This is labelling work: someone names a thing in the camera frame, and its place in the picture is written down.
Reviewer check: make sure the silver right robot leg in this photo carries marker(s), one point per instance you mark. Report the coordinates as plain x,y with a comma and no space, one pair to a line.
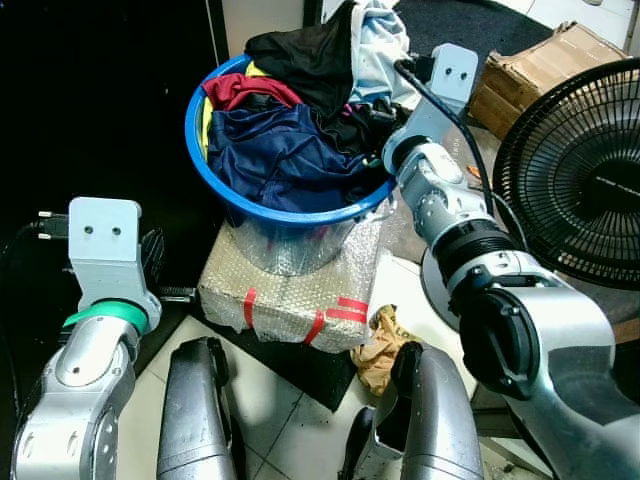
430,420

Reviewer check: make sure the black garment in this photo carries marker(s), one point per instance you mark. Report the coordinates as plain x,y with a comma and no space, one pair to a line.
305,60

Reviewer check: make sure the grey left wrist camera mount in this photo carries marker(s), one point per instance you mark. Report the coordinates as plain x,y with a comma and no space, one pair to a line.
103,240

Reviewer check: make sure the black electric fan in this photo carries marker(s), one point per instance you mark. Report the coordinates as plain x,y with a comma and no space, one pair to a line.
575,180

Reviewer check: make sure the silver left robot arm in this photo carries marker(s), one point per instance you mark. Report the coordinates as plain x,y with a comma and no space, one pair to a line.
85,375

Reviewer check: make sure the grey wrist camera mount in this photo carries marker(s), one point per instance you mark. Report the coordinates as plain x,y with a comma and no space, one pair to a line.
103,240
450,85

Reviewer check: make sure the crumpled brown paper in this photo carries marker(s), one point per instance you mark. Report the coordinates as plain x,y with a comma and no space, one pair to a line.
382,345

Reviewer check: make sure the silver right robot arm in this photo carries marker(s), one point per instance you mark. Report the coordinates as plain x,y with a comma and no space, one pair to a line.
520,330

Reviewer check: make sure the silver robot leg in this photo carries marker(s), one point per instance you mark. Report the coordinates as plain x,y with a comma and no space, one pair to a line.
430,420
195,410

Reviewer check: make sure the dark grey floor mat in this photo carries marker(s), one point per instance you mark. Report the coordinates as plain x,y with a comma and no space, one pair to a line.
470,25

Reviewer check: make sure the light blue white garment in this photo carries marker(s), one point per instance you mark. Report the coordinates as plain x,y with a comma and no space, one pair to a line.
380,50

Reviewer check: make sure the blue plastic laundry basket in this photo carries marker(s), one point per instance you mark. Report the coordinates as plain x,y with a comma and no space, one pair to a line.
290,218

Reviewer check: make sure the silver left robot leg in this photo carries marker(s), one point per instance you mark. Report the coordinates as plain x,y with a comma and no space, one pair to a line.
195,410

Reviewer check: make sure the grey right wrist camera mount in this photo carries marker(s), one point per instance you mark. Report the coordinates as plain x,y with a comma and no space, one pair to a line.
450,85

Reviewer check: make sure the bubble-wrapped box with red tape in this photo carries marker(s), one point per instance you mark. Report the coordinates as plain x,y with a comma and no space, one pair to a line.
290,300

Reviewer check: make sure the red garment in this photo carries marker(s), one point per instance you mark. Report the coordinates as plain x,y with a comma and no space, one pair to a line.
245,90

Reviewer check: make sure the yellow garment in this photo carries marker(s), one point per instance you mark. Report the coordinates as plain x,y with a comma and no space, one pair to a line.
207,125

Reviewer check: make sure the navy blue garment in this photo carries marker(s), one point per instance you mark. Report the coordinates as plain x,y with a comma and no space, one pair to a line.
280,160

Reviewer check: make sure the brown cardboard box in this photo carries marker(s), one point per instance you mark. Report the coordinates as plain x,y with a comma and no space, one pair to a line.
545,70

